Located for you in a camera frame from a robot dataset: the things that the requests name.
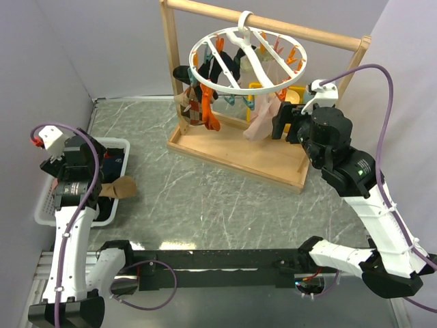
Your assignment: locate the brown ribbed sock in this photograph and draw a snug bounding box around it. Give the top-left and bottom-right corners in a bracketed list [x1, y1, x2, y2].
[99, 176, 137, 200]

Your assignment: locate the white round clip hanger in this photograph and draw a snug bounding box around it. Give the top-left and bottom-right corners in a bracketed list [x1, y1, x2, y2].
[188, 11, 308, 96]

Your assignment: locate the orange sock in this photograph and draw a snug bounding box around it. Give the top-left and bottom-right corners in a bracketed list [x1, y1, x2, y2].
[200, 84, 221, 131]

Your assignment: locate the argyle patterned sock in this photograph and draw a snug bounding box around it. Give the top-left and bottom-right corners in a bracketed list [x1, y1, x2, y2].
[174, 87, 204, 126]

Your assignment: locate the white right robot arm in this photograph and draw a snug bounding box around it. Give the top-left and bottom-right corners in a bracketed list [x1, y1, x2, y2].
[272, 102, 436, 299]

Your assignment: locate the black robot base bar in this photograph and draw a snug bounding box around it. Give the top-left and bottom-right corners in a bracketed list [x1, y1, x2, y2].
[119, 249, 319, 291]

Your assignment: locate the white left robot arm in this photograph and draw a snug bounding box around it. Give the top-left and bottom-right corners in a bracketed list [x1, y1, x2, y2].
[28, 123, 136, 327]

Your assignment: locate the cream sock on hanger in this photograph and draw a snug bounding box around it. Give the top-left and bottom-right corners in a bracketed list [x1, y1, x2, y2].
[240, 53, 271, 72]

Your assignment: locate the wooden hanger rack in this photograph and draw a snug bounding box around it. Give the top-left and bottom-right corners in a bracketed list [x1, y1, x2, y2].
[160, 1, 371, 193]

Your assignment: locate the yellow plastic tray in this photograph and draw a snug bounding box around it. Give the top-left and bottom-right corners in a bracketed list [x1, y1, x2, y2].
[244, 86, 306, 122]

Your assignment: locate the navy sock in basket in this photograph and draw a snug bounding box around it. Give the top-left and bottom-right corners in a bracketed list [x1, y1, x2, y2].
[102, 148, 125, 183]

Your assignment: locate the white plastic basket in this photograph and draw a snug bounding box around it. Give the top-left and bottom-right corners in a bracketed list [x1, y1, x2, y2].
[34, 137, 130, 227]

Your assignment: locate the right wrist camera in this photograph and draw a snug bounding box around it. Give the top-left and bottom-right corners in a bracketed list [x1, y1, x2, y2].
[301, 79, 339, 115]

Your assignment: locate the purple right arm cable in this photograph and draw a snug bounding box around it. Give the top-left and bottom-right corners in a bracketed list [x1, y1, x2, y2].
[319, 63, 437, 314]

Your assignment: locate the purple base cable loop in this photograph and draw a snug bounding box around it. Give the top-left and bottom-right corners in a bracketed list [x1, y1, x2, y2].
[108, 260, 178, 312]

